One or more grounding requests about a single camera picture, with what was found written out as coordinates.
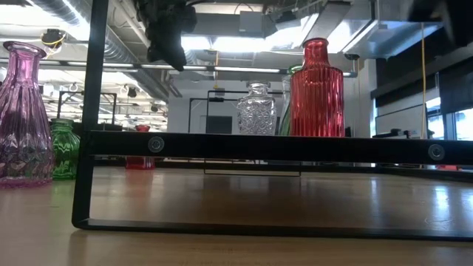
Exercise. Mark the clear tall glass vase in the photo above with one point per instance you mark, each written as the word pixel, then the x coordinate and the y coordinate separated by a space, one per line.
pixel 286 88

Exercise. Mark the grey ceiling box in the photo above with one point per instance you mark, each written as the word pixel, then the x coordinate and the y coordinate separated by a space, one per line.
pixel 251 24

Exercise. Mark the rectangular silver ceiling duct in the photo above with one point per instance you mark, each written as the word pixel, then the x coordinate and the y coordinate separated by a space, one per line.
pixel 369 37

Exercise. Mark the black aluminium table frame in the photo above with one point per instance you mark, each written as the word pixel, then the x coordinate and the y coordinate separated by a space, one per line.
pixel 406 173

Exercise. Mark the green tall glass vase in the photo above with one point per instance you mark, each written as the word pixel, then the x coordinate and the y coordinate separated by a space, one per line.
pixel 285 123

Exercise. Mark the white ceiling light strip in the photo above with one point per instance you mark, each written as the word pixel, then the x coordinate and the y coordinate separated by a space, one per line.
pixel 244 69

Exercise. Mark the green round glass vase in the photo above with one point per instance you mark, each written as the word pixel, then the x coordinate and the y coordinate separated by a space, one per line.
pixel 64 149

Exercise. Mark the small red square glass vase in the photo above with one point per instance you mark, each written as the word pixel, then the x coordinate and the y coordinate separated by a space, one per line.
pixel 140 164

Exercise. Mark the pink long-neck bulb vase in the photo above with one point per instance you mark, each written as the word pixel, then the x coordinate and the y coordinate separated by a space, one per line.
pixel 22 114

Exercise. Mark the dark background screen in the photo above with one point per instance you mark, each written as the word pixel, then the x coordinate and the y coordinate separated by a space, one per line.
pixel 219 125

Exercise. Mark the red ribbed bottle vase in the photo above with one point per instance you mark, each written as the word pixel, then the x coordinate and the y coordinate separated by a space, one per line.
pixel 316 92

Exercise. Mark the clear square textured glass vase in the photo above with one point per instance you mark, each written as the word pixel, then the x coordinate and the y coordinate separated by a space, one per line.
pixel 256 109

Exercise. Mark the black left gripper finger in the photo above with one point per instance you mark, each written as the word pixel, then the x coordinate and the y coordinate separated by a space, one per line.
pixel 175 51
pixel 155 46

